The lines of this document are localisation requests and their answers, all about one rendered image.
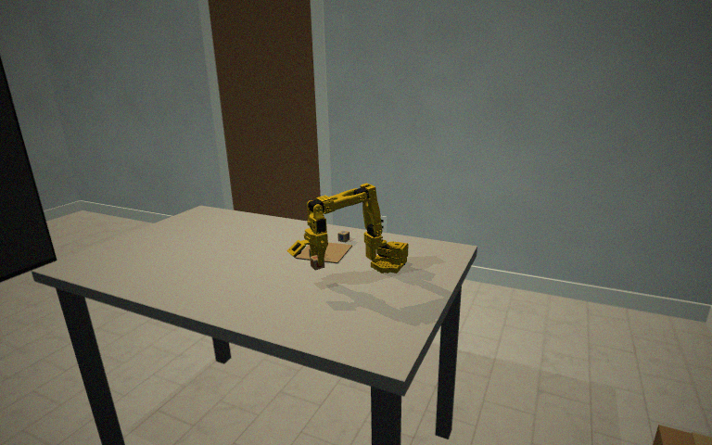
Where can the tan flat mat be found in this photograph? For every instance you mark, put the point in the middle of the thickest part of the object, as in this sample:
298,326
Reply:
334,252

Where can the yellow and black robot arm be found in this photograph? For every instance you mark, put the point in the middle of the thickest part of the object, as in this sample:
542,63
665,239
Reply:
388,259

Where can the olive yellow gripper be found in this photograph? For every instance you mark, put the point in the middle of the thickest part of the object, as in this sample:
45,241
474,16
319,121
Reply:
318,245

